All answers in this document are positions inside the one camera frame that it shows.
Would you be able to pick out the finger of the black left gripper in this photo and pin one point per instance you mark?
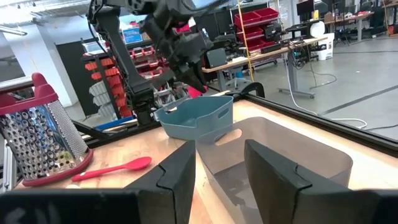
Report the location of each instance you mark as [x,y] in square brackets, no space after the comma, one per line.
[194,77]

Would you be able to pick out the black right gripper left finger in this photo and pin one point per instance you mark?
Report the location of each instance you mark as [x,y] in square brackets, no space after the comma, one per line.
[174,189]

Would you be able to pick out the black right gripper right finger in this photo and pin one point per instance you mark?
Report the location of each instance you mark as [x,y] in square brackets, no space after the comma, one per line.
[273,189]

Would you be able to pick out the red silicone spoon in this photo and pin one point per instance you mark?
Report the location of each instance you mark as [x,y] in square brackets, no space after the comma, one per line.
[133,164]

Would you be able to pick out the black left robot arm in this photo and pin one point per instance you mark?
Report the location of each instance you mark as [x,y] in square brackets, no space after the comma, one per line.
[121,53]

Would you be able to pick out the teal plastic bin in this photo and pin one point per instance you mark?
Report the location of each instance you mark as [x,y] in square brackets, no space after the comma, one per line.
[192,121]

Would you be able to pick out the blue sign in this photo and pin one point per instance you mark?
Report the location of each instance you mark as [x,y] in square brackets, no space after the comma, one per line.
[132,35]

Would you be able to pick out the grey translucent plastic bin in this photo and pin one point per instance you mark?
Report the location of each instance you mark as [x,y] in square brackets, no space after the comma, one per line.
[280,137]

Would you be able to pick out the wooden workbench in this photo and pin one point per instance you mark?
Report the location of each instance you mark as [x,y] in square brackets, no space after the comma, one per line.
[248,59]

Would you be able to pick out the red bin storage rack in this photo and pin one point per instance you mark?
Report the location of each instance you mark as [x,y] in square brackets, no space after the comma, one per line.
[248,18]

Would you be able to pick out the orange bin storage rack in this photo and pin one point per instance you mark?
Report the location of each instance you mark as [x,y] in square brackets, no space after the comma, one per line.
[109,71]

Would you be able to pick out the white labelled container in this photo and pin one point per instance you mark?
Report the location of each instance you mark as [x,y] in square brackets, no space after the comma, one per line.
[326,46]

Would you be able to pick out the red metal box grater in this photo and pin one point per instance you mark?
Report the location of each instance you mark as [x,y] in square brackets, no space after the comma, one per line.
[40,140]

